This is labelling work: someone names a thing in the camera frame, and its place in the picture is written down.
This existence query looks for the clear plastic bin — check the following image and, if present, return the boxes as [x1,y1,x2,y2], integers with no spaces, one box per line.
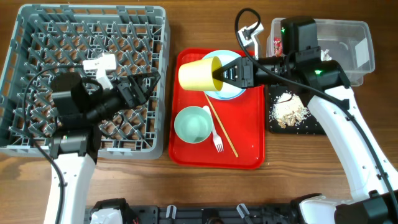
[266,17,375,87]

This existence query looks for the white plastic fork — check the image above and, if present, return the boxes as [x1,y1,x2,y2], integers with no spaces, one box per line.
[203,105,224,152]

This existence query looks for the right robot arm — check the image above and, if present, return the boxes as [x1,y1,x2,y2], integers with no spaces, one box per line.
[212,16,397,223]

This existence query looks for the wooden chopstick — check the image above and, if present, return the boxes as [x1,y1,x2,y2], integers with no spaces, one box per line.
[205,94,239,157]

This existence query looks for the green bowl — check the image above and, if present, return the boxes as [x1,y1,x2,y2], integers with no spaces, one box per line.
[174,106,214,144]

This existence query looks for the red snack wrapper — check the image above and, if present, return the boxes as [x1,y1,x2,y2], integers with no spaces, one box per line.
[273,37,283,57]

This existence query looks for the yellow cup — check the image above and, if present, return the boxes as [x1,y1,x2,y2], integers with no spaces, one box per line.
[178,57,223,91]

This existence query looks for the red plastic tray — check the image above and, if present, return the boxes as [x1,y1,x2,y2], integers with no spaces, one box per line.
[168,47,266,170]

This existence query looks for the grey dishwasher rack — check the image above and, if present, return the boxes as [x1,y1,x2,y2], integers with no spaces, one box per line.
[1,4,170,160]

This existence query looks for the rice and food scraps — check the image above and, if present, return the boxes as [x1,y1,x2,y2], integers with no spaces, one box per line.
[270,91,311,129]

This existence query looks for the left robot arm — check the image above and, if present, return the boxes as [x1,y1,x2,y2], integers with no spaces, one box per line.
[44,72,160,223]

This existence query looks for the white tissue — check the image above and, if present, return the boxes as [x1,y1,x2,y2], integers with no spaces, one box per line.
[321,49,332,61]

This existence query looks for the black tray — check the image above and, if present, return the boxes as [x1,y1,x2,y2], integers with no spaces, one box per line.
[267,85,325,135]

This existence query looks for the light blue plate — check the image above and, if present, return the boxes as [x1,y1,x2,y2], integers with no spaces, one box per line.
[203,50,245,100]

